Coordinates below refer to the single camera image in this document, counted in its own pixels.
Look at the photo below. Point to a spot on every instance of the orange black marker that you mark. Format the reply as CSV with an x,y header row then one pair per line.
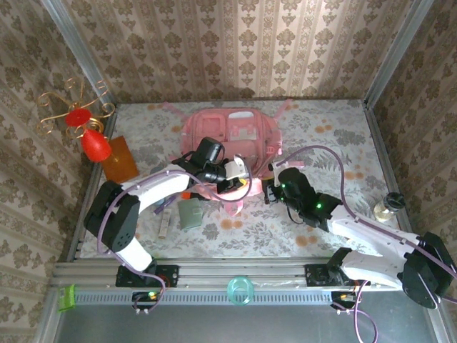
x,y
185,196

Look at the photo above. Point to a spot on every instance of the pink student backpack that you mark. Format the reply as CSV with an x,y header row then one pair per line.
x,y
228,132

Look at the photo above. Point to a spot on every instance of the grey cup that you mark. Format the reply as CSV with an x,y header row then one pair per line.
x,y
157,171

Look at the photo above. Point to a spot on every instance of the purple pen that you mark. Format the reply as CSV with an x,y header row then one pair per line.
x,y
162,208

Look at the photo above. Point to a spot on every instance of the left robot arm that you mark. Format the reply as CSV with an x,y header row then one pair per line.
x,y
110,221

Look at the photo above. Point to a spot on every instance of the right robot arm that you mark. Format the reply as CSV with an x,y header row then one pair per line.
x,y
371,232

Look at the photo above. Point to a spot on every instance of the glass bottle black cap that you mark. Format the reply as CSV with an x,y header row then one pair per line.
x,y
385,211

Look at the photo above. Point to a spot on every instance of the orange brown base block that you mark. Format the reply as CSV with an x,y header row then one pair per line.
x,y
119,160

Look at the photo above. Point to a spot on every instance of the teal tape roll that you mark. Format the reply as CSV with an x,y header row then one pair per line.
x,y
232,286

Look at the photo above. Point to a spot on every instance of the small black circuit board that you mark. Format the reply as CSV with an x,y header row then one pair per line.
x,y
342,297
146,296

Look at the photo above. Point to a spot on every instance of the red and gold ornament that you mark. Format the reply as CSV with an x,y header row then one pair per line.
x,y
94,146

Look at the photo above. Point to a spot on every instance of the grey metal sheet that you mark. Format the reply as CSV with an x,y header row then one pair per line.
x,y
214,325

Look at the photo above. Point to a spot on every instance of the green packet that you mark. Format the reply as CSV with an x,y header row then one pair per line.
x,y
66,298

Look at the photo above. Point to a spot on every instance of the aluminium frame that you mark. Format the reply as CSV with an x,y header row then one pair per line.
x,y
214,271

